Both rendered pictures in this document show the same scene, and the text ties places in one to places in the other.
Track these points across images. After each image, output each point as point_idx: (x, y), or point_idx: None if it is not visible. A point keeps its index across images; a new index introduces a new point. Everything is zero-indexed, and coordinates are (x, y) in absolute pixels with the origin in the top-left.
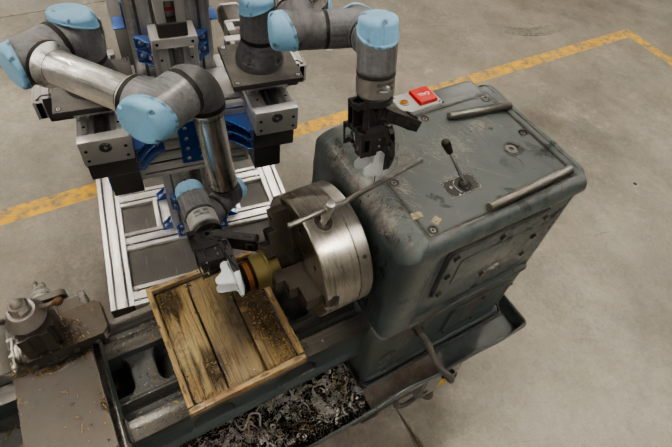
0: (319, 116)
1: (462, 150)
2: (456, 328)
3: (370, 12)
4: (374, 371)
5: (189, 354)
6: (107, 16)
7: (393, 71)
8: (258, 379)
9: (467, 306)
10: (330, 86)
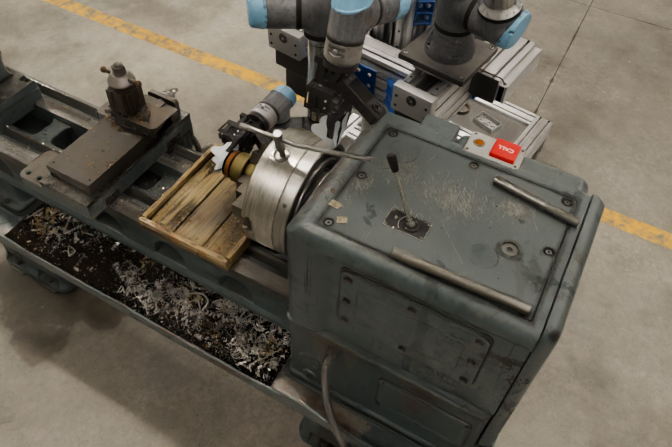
0: (617, 210)
1: (458, 209)
2: (404, 426)
3: None
4: (301, 368)
5: (184, 196)
6: (530, 5)
7: (345, 40)
8: (187, 242)
9: (402, 395)
10: (671, 195)
